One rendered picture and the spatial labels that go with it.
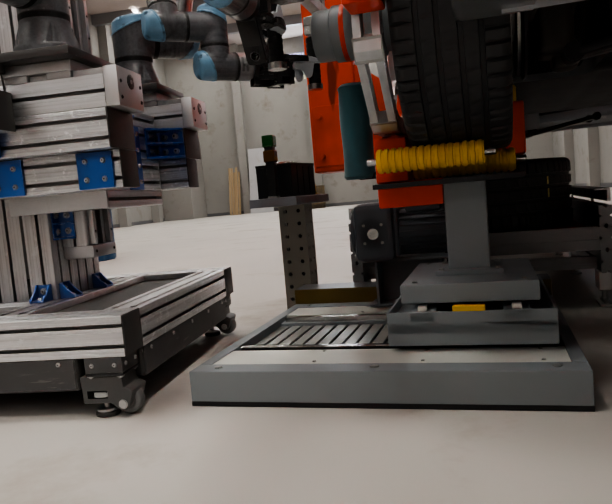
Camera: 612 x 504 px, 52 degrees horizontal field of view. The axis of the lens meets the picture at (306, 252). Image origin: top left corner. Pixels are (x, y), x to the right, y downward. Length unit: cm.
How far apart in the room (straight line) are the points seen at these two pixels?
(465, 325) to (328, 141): 94
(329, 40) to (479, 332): 79
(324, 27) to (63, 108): 65
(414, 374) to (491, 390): 15
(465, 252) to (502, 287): 18
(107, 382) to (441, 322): 74
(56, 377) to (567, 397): 106
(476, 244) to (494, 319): 24
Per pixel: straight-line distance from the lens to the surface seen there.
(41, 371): 151
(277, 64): 152
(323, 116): 213
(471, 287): 143
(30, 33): 162
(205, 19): 174
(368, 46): 139
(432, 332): 142
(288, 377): 135
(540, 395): 129
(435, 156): 147
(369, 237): 188
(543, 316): 141
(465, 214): 156
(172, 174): 196
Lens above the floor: 44
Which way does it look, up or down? 5 degrees down
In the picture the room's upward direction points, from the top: 5 degrees counter-clockwise
